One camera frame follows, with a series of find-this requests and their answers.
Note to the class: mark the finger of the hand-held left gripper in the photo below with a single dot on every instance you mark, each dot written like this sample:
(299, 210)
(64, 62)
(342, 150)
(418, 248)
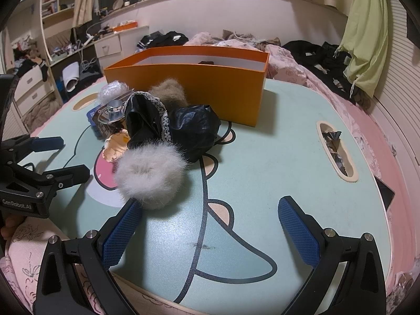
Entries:
(49, 142)
(72, 174)

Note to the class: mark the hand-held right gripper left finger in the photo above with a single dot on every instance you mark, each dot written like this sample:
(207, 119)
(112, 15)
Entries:
(121, 233)

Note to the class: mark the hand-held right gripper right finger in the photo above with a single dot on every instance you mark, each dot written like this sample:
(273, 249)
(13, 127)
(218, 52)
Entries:
(298, 229)

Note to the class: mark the white fur scrunchie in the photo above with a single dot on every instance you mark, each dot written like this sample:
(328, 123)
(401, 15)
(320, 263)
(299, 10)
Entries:
(151, 174)

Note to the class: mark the shiny metal funnel cup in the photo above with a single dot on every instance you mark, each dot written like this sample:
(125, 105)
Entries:
(115, 106)

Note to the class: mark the brown fur scrunchie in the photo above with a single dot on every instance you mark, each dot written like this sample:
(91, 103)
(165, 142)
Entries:
(170, 92)

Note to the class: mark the orange cardboard box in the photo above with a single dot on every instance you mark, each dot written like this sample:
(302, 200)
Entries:
(183, 85)

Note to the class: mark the mint cartoon print desktop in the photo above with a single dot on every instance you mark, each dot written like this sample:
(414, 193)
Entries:
(262, 170)

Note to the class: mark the person's left hand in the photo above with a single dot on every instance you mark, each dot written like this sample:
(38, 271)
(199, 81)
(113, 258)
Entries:
(8, 228)

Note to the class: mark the cream shell hair clip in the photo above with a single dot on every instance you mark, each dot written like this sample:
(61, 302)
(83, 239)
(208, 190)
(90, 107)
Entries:
(113, 149)

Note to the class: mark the small blue box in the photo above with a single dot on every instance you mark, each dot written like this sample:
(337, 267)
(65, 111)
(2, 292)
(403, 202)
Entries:
(93, 118)

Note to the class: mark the white bookshelf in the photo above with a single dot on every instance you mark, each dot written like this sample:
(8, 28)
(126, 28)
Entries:
(29, 82)

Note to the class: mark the white rolled mat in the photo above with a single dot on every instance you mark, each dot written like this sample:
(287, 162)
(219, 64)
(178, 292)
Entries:
(70, 77)

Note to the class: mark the pink rose-print cloth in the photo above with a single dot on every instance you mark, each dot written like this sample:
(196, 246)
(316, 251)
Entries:
(26, 269)

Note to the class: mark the clear bubble wrap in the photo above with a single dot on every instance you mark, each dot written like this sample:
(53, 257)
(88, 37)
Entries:
(111, 90)

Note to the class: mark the black lace-trimmed cloth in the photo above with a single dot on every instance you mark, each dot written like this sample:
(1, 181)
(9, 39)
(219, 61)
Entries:
(141, 118)

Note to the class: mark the crumpled foil wrappers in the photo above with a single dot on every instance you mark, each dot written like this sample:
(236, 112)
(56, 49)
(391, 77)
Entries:
(331, 144)

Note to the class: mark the smartphone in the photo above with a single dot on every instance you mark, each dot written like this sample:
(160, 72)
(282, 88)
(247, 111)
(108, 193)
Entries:
(384, 192)

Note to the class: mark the white drawer cabinet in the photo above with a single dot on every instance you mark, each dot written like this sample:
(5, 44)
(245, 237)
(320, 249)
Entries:
(108, 47)

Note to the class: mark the pink bed sheet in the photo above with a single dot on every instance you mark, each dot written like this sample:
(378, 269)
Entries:
(387, 157)

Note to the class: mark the black plastic bag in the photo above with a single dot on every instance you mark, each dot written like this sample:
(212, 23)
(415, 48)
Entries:
(193, 128)

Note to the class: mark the small orange box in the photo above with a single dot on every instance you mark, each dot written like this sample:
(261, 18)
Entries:
(126, 25)

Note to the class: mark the round plate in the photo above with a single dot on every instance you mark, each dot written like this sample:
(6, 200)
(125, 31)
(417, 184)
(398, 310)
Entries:
(117, 4)

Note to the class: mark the black clothes pile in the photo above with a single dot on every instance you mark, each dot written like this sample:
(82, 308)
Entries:
(325, 59)
(164, 39)

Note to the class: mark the pink floral blanket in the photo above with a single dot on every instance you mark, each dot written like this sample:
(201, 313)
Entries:
(285, 62)

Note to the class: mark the white louvered door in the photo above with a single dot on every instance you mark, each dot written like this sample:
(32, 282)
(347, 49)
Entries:
(402, 82)

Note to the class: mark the light green hanging cloth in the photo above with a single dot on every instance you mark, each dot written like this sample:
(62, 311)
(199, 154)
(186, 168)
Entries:
(364, 39)

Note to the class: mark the beige knit towel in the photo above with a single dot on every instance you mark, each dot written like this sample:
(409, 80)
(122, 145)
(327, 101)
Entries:
(239, 36)

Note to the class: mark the dark hanging cloth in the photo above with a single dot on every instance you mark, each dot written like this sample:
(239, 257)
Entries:
(414, 24)

